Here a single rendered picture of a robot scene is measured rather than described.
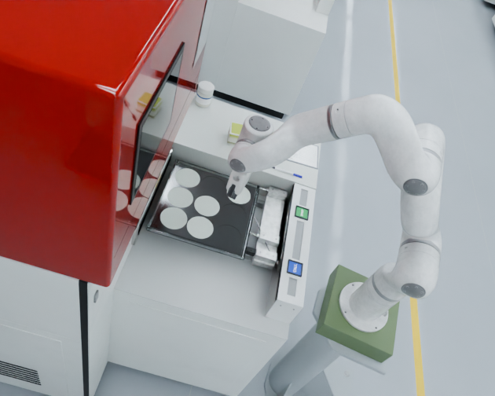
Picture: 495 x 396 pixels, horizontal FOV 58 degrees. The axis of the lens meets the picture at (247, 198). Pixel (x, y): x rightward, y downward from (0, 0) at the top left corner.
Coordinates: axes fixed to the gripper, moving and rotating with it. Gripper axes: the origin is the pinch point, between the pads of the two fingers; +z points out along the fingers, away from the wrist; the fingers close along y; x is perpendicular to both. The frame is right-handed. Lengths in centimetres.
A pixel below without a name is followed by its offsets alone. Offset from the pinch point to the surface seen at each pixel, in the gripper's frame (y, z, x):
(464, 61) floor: 444, 128, -144
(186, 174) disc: 19.4, 26.5, 22.7
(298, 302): -14.0, 19.2, -35.8
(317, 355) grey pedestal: -9, 59, -58
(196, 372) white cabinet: -28, 89, -17
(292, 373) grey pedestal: -9, 86, -57
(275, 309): -16.8, 25.7, -30.5
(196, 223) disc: 0.0, 25.9, 8.8
